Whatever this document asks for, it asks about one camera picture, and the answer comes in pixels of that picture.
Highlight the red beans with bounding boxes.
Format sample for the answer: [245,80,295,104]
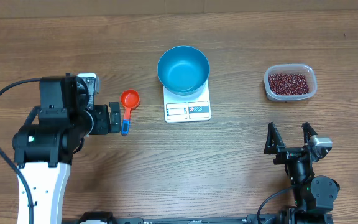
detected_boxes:
[268,73,309,95]

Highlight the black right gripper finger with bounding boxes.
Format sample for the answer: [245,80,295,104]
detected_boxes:
[264,122,285,154]
[302,122,318,144]

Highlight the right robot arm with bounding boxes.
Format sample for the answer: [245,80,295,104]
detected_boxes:
[257,122,340,224]

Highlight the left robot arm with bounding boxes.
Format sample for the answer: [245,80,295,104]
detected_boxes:
[12,73,121,223]

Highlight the clear plastic container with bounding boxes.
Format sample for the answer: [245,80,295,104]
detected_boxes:
[264,64,318,102]

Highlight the blue metal bowl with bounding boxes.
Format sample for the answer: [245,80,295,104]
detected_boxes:
[157,45,211,96]

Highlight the orange scoop with blue handle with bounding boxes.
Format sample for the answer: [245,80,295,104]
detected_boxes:
[120,89,140,136]

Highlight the white digital kitchen scale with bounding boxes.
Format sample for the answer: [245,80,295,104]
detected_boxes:
[163,82,211,123]

